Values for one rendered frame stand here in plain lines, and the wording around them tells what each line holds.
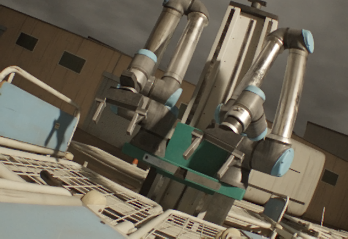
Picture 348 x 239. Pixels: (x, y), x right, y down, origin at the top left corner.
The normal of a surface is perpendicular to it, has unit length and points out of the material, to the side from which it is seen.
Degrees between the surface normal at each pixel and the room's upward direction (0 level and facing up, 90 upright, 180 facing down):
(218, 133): 66
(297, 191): 88
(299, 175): 88
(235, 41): 90
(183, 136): 90
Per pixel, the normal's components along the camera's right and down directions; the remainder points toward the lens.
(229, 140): -0.18, -0.65
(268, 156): -0.66, -0.23
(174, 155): -0.27, -0.27
